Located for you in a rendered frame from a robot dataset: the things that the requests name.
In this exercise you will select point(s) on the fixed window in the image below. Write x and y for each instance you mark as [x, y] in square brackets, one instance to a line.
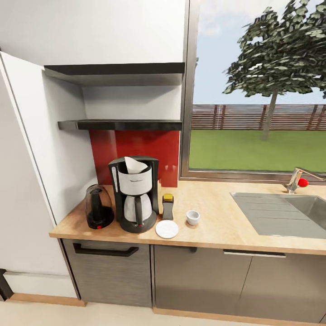
[253, 98]

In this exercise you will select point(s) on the coffee cup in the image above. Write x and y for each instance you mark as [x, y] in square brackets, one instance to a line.
[193, 217]

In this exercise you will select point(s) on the paper coffee filter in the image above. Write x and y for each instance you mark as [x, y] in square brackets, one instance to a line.
[133, 166]

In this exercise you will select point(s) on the electric kettle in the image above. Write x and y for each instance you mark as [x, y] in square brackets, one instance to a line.
[98, 207]

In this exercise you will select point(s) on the saucer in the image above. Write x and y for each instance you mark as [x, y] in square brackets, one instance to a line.
[167, 229]

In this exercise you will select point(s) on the bottle of coffee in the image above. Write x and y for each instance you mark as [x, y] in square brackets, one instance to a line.
[168, 202]

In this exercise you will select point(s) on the coffee maker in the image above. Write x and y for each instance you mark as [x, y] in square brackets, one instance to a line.
[136, 195]

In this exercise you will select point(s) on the fridge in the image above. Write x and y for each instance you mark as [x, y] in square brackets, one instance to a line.
[44, 174]

